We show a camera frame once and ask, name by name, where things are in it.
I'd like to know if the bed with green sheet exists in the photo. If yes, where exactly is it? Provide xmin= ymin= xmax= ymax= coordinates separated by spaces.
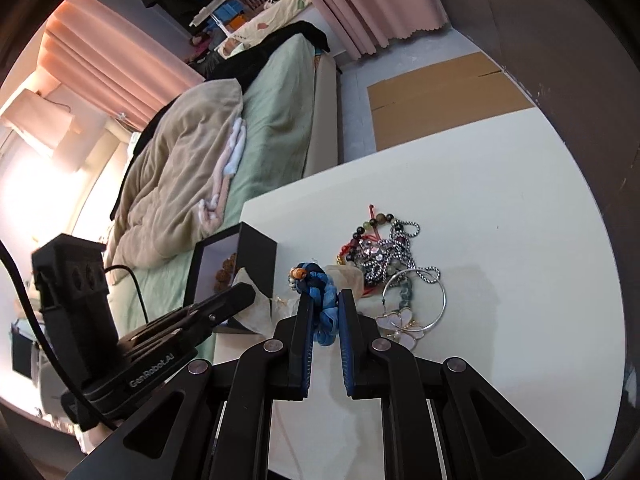
xmin=107 ymin=32 xmax=346 ymax=376

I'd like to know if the red string bracelet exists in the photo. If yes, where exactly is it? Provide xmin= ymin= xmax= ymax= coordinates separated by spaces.
xmin=336 ymin=204 xmax=381 ymax=297

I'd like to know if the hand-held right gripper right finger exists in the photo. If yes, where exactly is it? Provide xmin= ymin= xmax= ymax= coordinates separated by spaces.
xmin=338 ymin=287 xmax=587 ymax=480

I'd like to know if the blue storage box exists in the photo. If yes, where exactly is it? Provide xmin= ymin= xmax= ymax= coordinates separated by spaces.
xmin=205 ymin=0 xmax=251 ymax=23

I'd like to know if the brown seed bead bracelet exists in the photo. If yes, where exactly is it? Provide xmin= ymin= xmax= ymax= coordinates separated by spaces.
xmin=212 ymin=254 xmax=240 ymax=291

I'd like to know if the pink butterfly pendant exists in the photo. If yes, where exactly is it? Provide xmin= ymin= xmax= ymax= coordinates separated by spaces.
xmin=376 ymin=307 xmax=421 ymax=351

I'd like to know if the dark mixed bead bracelet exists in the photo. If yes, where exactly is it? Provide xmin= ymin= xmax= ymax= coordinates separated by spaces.
xmin=347 ymin=212 xmax=396 ymax=266

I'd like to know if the cream printed bedding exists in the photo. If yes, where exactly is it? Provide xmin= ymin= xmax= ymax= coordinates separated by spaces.
xmin=220 ymin=0 xmax=316 ymax=56

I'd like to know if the black jewelry box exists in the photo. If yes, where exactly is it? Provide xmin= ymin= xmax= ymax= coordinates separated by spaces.
xmin=182 ymin=221 xmax=278 ymax=333

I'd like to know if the pile of beaded bracelets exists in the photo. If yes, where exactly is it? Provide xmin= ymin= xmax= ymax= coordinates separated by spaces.
xmin=289 ymin=261 xmax=346 ymax=347

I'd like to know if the silver bangle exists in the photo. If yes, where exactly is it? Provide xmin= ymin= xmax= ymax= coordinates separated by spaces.
xmin=381 ymin=268 xmax=446 ymax=333

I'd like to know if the grey bead bracelet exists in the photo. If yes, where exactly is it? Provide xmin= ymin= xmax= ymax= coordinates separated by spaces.
xmin=387 ymin=280 xmax=418 ymax=313

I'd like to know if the flat cardboard sheet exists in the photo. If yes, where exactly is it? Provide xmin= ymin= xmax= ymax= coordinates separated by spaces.
xmin=366 ymin=51 xmax=538 ymax=152

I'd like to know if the beige blanket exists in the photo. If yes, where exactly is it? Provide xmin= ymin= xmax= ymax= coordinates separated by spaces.
xmin=112 ymin=78 xmax=246 ymax=267

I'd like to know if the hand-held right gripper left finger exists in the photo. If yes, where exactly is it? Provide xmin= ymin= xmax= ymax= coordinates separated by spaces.
xmin=65 ymin=287 xmax=316 ymax=480

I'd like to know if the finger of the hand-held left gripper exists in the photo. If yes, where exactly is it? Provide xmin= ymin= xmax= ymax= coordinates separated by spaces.
xmin=182 ymin=282 xmax=257 ymax=335

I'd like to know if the white tissue paper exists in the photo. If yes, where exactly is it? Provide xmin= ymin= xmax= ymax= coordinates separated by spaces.
xmin=227 ymin=267 xmax=301 ymax=336

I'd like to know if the silver ball chain necklace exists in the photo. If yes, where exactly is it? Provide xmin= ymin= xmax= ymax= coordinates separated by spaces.
xmin=357 ymin=217 xmax=441 ymax=286

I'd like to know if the small clear plastic bag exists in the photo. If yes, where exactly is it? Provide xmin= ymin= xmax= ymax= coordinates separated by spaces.
xmin=322 ymin=261 xmax=365 ymax=301

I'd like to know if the black cloth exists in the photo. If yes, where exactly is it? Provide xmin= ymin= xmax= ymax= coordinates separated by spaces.
xmin=205 ymin=20 xmax=331 ymax=86

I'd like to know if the pink curtain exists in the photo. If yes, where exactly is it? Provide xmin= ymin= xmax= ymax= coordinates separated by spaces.
xmin=42 ymin=0 xmax=206 ymax=133
xmin=280 ymin=0 xmax=451 ymax=61

